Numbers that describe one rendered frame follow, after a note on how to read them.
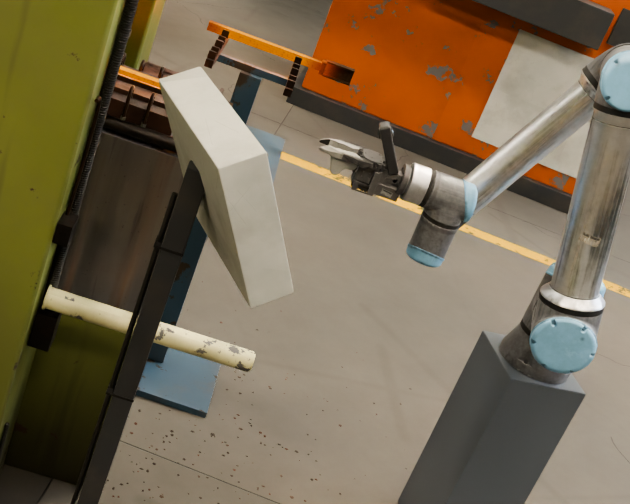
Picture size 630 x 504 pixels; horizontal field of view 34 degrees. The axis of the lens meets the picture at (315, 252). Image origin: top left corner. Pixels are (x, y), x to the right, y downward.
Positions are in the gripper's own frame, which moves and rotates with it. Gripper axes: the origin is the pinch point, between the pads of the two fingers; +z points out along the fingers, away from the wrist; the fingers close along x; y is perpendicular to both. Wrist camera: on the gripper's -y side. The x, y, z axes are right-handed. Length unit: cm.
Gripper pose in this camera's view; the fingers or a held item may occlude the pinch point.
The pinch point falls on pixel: (326, 143)
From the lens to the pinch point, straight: 233.6
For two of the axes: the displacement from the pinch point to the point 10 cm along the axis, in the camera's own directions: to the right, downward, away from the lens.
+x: 0.2, -4.3, 9.0
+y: -3.4, 8.5, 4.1
